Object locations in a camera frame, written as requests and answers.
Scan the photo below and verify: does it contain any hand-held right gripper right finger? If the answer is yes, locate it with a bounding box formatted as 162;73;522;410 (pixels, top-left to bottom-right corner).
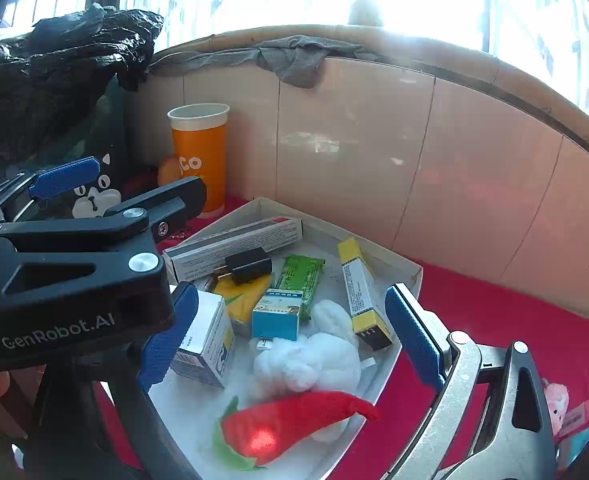
385;284;559;480

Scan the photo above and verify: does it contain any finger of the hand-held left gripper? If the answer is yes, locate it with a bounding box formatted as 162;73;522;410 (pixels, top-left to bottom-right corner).
0;156;101;233
0;177;208;307

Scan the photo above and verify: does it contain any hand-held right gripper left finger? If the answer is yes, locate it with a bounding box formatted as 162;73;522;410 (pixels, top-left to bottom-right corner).
24;282;200;480

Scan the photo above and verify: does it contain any white yellow medicine box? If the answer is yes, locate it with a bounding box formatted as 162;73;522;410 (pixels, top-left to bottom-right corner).
338;237;394;352

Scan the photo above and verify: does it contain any white cardboard tray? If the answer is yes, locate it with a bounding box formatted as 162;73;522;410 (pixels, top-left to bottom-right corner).
147;196;424;480

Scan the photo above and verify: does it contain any long white sealant box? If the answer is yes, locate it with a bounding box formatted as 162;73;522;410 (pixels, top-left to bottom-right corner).
163;216;304;285

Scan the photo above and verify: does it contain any yellow tissue pack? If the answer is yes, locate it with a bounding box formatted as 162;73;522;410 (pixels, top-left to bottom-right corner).
213;275;273;339

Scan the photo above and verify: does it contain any black charger plug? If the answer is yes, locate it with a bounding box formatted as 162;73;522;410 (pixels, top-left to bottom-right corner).
214;247;273;286

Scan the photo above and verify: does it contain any light blue white medicine box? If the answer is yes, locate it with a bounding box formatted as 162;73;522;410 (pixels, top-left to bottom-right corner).
252;290;304;342

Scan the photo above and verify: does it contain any green packet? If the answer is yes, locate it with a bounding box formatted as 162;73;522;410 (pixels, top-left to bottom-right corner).
274;255;327;321

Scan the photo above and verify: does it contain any red chili plush keychain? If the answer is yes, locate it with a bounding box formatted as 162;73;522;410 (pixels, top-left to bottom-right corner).
212;390;380;472

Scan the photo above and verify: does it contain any orange paper cup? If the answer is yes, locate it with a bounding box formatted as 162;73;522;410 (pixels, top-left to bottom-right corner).
168;103;230;219

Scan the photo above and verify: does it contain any dark blue white medicine box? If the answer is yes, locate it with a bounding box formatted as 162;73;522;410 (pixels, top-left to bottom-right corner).
169;290;236;389

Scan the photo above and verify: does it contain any dark cat print bag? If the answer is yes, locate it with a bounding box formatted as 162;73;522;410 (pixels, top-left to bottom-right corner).
34;92;132;221

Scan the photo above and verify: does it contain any white plush toy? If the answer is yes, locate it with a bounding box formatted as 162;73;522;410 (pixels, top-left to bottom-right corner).
253;300;363;442

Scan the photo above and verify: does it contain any black plastic bag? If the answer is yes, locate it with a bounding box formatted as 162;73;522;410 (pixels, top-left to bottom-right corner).
0;2;165;171

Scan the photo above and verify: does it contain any pink plush toy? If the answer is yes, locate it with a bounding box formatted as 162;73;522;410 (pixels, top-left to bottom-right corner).
542;379;571;433

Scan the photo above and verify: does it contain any small red white box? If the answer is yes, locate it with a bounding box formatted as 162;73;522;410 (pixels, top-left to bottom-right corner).
559;399;589;437

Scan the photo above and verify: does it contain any grey cloth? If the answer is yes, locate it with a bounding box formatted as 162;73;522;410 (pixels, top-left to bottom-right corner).
149;35;375;89

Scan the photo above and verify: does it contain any teal white box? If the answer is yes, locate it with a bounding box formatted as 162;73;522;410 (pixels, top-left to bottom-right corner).
557;427;589;468

